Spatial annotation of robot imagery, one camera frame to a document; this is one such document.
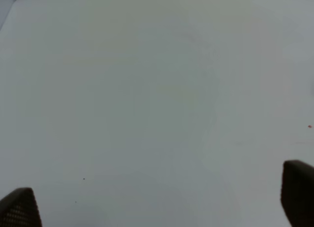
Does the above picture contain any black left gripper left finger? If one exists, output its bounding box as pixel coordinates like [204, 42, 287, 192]
[0, 187, 42, 227]

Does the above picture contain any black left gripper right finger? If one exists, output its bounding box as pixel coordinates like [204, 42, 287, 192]
[281, 160, 314, 227]

